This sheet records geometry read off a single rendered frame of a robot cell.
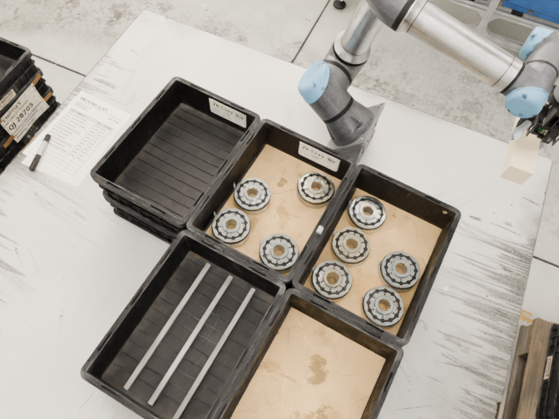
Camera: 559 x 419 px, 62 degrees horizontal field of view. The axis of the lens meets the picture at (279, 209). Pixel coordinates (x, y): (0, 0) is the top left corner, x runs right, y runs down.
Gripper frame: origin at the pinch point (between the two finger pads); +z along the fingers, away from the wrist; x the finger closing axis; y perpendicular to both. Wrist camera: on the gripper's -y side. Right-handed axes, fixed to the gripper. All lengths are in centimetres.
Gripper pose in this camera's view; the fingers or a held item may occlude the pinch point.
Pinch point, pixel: (526, 140)
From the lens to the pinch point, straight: 149.5
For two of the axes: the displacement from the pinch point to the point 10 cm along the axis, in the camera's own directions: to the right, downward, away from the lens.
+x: 9.1, 3.9, -1.5
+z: -0.4, 4.4, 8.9
